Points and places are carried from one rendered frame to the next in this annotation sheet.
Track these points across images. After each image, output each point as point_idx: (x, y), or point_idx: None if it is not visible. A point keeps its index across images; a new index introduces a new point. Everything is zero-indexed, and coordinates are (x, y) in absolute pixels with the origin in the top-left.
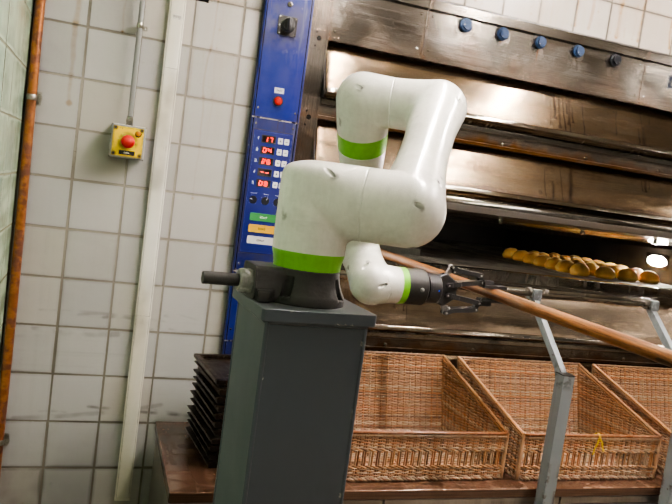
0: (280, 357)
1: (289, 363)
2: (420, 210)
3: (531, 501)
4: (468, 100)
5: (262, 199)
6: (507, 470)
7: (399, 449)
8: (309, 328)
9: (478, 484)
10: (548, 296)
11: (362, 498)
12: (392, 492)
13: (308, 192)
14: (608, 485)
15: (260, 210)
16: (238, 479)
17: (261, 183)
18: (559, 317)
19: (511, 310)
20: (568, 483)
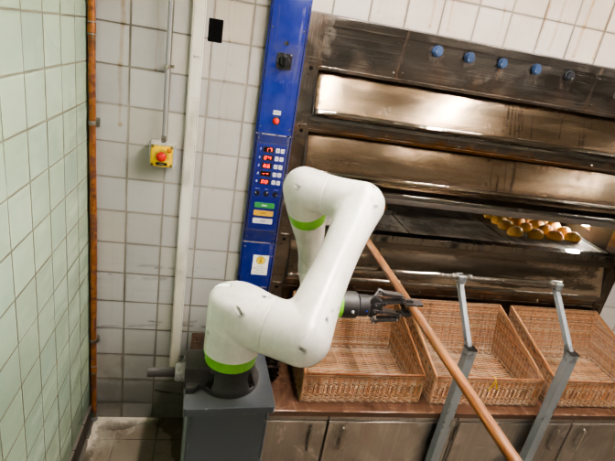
0: (200, 433)
1: (208, 435)
2: (303, 353)
3: (436, 419)
4: (433, 113)
5: (264, 192)
6: (424, 394)
7: (343, 384)
8: (222, 415)
9: (399, 407)
10: (471, 281)
11: (313, 415)
12: (335, 412)
13: (221, 323)
14: (496, 412)
15: (262, 200)
16: None
17: (263, 181)
18: (445, 362)
19: (452, 266)
20: (467, 408)
